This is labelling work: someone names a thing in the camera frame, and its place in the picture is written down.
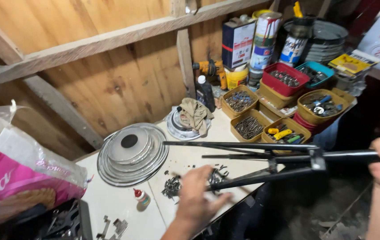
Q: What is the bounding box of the stack of red bowls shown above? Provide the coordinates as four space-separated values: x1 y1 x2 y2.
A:
292 112 325 135

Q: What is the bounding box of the teal plastic container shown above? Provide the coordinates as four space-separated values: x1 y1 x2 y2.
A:
295 61 336 89

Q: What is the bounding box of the black and white spray can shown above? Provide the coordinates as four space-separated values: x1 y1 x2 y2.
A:
279 15 314 67

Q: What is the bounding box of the small grey tin can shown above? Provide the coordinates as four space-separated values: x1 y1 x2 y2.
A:
247 67 265 89

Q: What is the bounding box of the beige crumpled rag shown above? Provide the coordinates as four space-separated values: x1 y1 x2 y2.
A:
177 98 215 136

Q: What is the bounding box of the tan container of dark nails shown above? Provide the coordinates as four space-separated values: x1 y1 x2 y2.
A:
230 109 271 143

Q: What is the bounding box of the pink and white plastic bag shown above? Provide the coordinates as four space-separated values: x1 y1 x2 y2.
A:
0 87 89 231

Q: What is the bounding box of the group of small metal brackets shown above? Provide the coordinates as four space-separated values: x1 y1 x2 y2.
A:
95 215 129 240

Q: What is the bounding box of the tan container of grey bolts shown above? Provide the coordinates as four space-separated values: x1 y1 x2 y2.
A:
221 85 260 120

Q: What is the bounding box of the person's left hand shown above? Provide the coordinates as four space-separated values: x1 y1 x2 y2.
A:
176 165 234 231

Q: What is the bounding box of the yellow tool handle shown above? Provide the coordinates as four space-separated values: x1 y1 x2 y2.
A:
292 1 304 18

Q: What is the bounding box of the yellow power drill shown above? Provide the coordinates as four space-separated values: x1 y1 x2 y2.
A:
192 59 228 90

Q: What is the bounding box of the small bottle with red cap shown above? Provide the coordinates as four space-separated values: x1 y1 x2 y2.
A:
133 188 152 208

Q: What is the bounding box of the black tray of tools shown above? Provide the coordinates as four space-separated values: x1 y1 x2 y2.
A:
16 199 94 240

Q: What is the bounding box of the yellow flat packet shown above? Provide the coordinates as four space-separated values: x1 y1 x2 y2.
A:
328 50 380 79

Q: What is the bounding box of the black bottle with white cap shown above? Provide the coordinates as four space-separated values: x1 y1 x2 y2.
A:
195 75 216 113

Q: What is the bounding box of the round tan bowl of parts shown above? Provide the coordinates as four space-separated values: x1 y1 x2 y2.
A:
297 89 350 126

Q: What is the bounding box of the tan container of screwdrivers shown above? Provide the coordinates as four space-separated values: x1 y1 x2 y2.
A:
261 117 312 154

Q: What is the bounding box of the tan container behind round bowl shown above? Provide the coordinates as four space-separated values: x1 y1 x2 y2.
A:
330 87 357 106

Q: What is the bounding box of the tan empty-looking square container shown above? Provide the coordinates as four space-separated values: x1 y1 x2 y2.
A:
259 80 304 109

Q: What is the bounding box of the stack of grey metal pans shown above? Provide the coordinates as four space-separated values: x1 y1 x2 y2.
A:
305 20 349 66

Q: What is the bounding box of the yellow plastic tub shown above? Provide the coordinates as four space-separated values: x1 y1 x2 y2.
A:
225 65 249 91

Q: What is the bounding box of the paint can with red drips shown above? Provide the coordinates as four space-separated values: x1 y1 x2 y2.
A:
249 12 283 71

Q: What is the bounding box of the red plastic container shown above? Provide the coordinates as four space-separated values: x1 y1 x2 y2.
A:
262 63 311 97

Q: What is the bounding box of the round white metal disc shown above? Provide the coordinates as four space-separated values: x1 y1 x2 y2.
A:
165 107 212 141

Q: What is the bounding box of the blue and white rectangular tin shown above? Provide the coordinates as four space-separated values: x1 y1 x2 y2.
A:
221 18 257 70

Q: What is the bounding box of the stack of round metal lids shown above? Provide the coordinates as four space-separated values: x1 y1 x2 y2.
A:
97 123 170 187

